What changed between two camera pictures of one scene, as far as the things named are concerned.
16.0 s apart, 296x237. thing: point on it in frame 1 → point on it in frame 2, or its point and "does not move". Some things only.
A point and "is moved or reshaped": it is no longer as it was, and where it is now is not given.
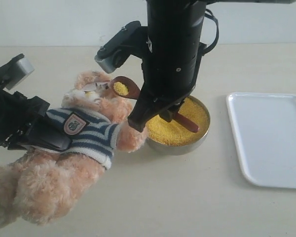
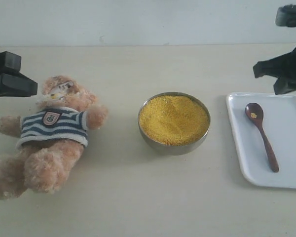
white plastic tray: (269, 132) does not move
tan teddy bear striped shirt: (39, 187) is moved or reshaped
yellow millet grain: (173, 133) does not move
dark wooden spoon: (125, 86) → (255, 111)
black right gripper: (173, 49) → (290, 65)
